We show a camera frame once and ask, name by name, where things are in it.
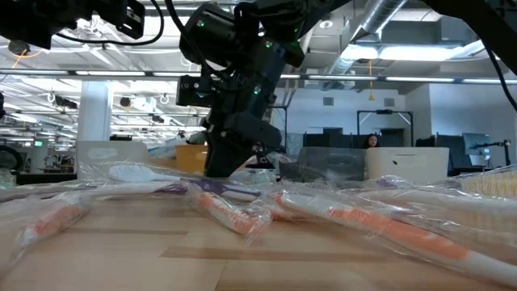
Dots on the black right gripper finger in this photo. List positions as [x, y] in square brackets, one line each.
[258, 131]
[224, 155]

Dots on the white plastic bin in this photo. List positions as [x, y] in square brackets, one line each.
[113, 153]
[408, 163]

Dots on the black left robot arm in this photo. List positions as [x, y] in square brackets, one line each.
[40, 20]

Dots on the tilted grey monitor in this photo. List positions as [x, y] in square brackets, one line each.
[196, 138]

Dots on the orange plastic bin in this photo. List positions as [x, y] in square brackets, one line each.
[190, 159]

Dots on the long horizontal light bar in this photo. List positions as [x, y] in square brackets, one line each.
[121, 73]

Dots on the orange wrapped toothbrush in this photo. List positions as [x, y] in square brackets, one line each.
[48, 224]
[400, 232]
[230, 214]

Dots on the grey plastic bin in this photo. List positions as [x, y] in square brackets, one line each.
[331, 161]

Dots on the white building pillar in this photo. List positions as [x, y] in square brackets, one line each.
[95, 113]

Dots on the round ceiling sensor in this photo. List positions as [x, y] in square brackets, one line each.
[326, 23]

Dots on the person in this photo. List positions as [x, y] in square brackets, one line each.
[371, 141]

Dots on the green exit sign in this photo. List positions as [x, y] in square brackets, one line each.
[38, 143]

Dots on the grey desk monitor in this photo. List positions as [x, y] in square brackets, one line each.
[476, 145]

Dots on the black frame stand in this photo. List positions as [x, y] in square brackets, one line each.
[383, 112]
[286, 121]

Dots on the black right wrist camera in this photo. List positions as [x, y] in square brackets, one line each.
[193, 91]

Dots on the silver smooth air duct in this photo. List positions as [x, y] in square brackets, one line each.
[363, 36]

